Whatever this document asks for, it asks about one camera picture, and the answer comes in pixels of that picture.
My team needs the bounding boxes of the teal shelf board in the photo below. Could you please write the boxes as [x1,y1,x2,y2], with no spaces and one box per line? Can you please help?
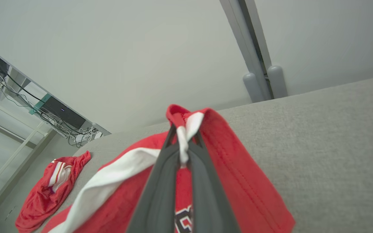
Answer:
[29,94,51,115]

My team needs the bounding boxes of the grey partition post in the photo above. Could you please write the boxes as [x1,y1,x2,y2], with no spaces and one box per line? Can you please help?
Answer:
[220,0,274,101]

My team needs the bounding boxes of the white metal rack frame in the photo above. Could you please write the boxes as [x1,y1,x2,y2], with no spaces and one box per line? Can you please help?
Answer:
[0,94,57,211]

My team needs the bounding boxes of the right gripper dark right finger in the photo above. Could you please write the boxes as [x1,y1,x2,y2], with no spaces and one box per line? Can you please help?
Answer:
[186,129,240,233]

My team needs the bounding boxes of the red white basketball jersey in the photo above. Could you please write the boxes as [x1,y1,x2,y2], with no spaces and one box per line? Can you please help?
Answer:
[41,104,295,233]

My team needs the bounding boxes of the black computer box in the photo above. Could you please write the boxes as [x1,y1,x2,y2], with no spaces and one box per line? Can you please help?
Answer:
[41,96,86,130]

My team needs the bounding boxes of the small black wall device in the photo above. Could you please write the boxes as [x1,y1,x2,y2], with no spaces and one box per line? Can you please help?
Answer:
[0,54,10,78]

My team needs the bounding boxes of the red white striped shorts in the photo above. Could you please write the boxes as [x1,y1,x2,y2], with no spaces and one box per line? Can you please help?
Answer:
[15,150,91,233]

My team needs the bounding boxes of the grey metal partition frame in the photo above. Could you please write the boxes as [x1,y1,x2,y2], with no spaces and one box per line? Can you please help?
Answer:
[0,40,111,136]

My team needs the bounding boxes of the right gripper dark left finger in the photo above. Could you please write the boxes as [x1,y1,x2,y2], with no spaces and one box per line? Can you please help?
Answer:
[127,125,187,233]

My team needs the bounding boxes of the black white cable tangle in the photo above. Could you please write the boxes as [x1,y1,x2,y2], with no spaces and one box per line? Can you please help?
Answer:
[0,65,104,148]

